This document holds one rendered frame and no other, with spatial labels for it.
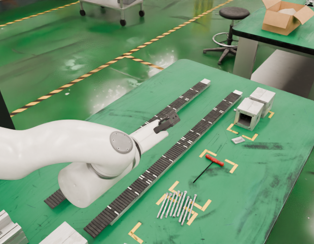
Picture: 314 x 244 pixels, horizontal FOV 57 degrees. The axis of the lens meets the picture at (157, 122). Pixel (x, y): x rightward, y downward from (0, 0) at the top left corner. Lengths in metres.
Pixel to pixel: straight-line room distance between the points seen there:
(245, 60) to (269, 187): 1.61
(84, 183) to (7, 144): 0.14
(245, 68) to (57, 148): 2.28
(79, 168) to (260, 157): 0.88
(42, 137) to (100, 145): 0.09
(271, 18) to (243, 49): 0.32
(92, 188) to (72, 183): 0.04
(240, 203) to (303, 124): 0.59
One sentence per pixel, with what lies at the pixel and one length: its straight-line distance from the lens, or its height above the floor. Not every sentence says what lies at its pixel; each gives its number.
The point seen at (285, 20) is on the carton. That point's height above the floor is 0.89.
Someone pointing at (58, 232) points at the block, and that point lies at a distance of 0.93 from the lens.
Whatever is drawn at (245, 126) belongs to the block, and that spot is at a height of 0.79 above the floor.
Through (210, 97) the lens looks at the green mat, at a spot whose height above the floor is 0.78.
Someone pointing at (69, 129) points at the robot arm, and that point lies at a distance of 0.50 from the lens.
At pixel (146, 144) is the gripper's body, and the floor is 1.20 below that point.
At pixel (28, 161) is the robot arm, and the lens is 0.52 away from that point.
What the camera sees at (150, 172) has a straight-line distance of 1.10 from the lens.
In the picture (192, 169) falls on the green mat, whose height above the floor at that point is 0.78.
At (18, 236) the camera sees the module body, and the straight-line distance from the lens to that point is 1.01.
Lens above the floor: 1.64
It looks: 39 degrees down
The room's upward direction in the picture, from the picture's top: straight up
